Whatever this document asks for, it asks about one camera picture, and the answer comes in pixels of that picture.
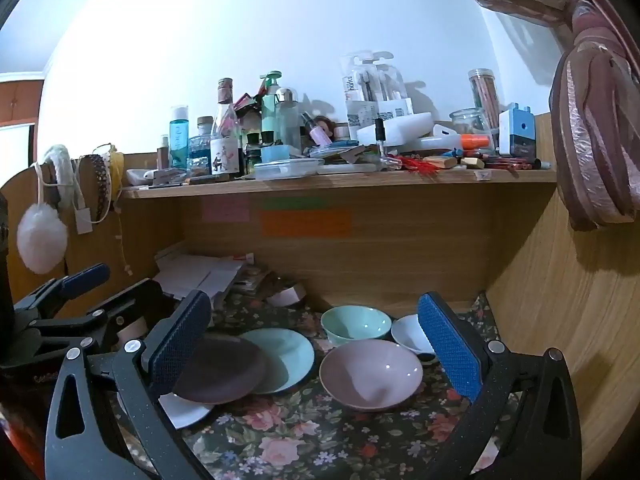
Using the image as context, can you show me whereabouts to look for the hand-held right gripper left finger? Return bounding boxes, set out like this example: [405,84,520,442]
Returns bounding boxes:
[44,289,213,480]

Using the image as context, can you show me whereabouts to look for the wooden cabinet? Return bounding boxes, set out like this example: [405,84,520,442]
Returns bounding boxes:
[0,72,46,126]

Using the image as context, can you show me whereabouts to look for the clear labelled glass bottle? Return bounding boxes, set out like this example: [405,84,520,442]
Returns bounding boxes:
[210,77,241,177]

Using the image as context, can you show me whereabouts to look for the pink bowl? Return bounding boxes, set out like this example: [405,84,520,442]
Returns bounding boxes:
[319,340,424,412]

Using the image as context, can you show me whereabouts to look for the white black-dotted bowl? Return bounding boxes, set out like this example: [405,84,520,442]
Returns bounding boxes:
[391,314,438,365]

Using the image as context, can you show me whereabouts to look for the white bead string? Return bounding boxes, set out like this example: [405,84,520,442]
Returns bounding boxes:
[114,200,132,273]

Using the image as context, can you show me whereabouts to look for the brown plate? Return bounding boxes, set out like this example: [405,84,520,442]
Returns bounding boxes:
[172,335,267,406]

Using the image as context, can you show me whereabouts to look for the light green plate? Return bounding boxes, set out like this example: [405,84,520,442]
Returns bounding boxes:
[239,328,316,395]

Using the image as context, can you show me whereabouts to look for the clear flat plastic box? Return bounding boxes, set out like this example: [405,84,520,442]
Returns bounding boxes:
[253,158,326,181]

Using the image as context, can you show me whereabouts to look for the brown striped curtain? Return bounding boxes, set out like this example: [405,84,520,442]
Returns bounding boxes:
[435,0,640,233]

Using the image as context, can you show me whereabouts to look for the stack of white papers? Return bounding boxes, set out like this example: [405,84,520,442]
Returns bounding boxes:
[151,254,251,311]

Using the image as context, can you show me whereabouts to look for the green pump bottle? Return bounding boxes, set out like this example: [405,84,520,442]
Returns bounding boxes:
[260,71,283,146]

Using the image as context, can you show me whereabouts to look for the doll head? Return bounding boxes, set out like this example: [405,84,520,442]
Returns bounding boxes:
[312,116,335,147]

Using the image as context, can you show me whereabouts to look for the orange marker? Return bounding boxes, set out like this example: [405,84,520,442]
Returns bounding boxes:
[430,132,492,151]

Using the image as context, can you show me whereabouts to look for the person's left forearm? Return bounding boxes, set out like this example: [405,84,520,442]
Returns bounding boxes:
[0,412,43,480]

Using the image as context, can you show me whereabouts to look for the blue liquid bottle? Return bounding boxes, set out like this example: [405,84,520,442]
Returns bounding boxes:
[169,105,190,170]

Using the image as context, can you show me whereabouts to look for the white fluffy pompom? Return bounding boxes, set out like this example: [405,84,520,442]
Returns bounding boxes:
[16,203,68,275]

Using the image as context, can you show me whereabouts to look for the clear jar of pencils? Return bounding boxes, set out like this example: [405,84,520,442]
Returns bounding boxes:
[468,68,501,128]

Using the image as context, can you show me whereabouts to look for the glass jar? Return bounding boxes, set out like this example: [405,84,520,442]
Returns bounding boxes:
[449,107,496,151]

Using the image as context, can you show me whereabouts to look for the white rectangular box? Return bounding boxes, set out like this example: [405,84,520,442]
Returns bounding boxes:
[356,112,434,147]

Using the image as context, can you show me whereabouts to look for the floral tablecloth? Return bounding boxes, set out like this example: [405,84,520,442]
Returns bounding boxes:
[115,287,521,480]

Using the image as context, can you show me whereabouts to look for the clear bottle with silver cap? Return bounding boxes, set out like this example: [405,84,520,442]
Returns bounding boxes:
[275,88,302,148]

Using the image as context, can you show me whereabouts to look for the pile of printed cards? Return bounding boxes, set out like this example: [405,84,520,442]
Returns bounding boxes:
[235,265,281,302]

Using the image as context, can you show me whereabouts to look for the light green bowl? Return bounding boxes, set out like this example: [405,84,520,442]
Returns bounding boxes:
[320,305,392,347]

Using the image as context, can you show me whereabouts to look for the blue pencil sharpener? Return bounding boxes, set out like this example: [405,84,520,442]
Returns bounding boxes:
[498,104,536,157]

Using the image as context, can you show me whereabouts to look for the red tassel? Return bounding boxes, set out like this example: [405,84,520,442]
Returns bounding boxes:
[400,156,442,180]

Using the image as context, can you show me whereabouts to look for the wooden shelf board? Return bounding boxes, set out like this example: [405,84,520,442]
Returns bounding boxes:
[120,167,558,200]

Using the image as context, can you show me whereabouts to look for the yellow headband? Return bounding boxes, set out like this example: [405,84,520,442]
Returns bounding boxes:
[107,146,125,201]

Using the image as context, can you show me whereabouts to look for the green sticky note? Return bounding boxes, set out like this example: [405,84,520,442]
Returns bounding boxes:
[261,196,331,211]

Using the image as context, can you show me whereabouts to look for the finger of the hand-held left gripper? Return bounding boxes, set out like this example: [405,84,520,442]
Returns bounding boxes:
[27,279,166,348]
[14,263,111,318]

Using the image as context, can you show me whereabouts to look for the white plate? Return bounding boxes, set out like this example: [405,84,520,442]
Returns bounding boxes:
[159,392,213,430]

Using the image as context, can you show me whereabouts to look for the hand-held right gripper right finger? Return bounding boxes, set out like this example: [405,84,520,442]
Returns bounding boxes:
[417,291,586,480]

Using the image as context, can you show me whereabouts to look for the clear brush package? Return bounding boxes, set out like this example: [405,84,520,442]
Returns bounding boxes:
[341,51,413,128]

